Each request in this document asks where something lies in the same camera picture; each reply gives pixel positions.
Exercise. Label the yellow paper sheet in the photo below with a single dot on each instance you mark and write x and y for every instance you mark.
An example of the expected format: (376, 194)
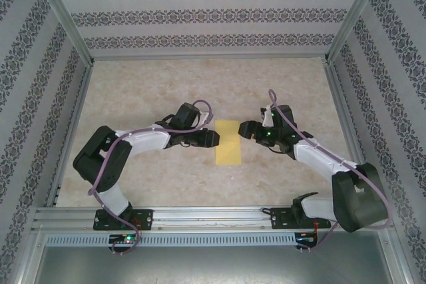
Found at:
(228, 156)

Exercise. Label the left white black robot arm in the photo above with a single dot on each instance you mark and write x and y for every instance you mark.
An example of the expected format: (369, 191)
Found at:
(114, 199)

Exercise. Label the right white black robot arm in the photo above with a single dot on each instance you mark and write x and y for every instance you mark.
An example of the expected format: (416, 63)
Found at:
(316, 205)

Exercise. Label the grey metal sheet panel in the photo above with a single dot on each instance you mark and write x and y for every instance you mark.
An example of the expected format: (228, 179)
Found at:
(213, 264)

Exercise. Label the aluminium mounting rail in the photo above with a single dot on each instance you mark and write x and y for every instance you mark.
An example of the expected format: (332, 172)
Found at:
(213, 219)

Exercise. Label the aluminium side rail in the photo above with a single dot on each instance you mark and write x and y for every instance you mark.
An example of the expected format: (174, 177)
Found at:
(342, 104)
(78, 104)

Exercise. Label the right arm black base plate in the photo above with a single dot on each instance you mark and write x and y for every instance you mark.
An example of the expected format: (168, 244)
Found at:
(279, 219)

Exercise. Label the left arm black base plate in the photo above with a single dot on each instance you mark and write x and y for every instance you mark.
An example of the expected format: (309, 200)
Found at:
(143, 219)

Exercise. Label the aluminium frame post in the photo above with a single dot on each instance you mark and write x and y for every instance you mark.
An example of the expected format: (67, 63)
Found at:
(63, 14)
(354, 14)

